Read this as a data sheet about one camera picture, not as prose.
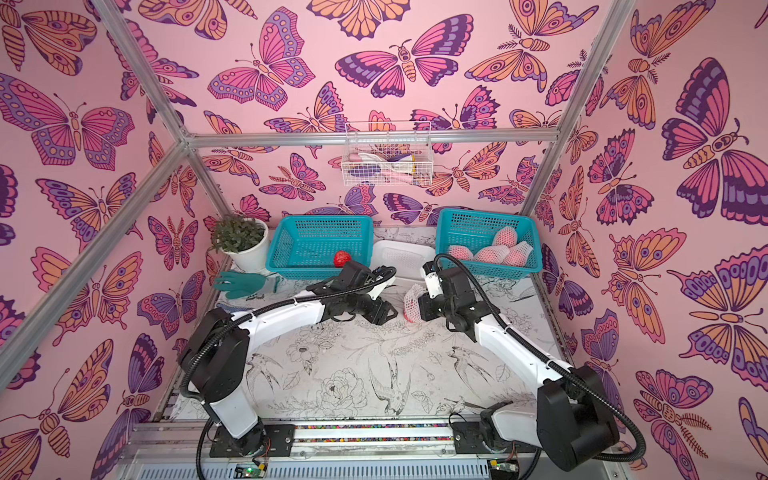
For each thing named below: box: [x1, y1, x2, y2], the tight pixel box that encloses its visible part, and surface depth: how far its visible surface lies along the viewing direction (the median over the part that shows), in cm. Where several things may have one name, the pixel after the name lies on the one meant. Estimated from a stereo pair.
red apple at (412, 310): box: [403, 298, 421, 323], surface depth 88 cm
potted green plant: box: [210, 214, 269, 273], surface depth 100 cm
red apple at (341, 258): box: [334, 250, 351, 268], surface depth 106 cm
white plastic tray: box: [372, 240, 436, 283], surface depth 111 cm
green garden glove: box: [214, 271, 267, 299], surface depth 105 cm
